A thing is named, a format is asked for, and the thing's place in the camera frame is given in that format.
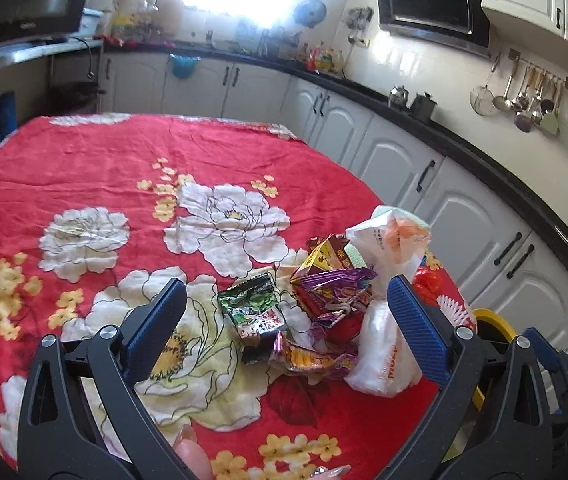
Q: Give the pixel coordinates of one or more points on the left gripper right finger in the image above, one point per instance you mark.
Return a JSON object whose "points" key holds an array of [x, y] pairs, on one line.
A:
{"points": [[513, 436]]}

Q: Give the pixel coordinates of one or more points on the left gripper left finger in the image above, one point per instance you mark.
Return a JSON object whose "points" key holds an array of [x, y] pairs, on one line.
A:
{"points": [[57, 435]]}

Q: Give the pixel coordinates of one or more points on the purple snack wrapper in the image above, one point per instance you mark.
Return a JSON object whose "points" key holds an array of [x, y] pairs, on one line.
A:
{"points": [[330, 296]]}

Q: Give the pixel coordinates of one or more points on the orange snack wrapper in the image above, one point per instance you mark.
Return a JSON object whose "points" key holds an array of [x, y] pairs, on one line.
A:
{"points": [[300, 360]]}

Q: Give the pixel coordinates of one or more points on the yellow red carton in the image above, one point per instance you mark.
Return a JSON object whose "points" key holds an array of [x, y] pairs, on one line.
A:
{"points": [[327, 255]]}

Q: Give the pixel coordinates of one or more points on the green snack wrapper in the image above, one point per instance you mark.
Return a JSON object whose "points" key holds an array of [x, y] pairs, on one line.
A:
{"points": [[252, 307]]}

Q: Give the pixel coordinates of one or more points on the yellow rimmed trash bin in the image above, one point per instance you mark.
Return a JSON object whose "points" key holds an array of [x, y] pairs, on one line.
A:
{"points": [[494, 328]]}

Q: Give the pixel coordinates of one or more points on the left hand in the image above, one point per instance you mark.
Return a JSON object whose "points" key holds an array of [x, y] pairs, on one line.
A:
{"points": [[194, 454]]}

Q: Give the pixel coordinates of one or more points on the white lower cabinets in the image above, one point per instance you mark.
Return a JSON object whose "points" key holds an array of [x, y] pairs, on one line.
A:
{"points": [[497, 260]]}

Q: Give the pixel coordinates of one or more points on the red floral tablecloth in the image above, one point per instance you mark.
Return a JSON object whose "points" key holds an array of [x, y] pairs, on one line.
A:
{"points": [[99, 212]]}

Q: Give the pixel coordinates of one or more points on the black countertop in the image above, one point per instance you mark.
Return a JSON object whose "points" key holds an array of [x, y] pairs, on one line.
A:
{"points": [[502, 182]]}

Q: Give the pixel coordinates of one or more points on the hanging ladle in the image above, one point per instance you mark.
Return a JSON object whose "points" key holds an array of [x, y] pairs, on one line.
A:
{"points": [[502, 103]]}

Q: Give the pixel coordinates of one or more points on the hanging strainer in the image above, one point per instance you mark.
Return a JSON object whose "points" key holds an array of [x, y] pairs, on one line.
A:
{"points": [[481, 97]]}

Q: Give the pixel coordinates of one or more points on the steel kettle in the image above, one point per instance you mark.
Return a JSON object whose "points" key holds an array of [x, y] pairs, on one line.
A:
{"points": [[398, 98]]}

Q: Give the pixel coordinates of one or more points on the blue hanging basket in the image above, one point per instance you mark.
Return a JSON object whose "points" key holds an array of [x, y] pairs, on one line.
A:
{"points": [[183, 67]]}

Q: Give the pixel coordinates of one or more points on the black range hood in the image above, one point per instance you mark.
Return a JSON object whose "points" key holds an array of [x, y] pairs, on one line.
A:
{"points": [[460, 24]]}

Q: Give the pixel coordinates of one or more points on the round wall fan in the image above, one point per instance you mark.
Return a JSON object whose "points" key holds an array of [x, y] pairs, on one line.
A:
{"points": [[309, 13]]}

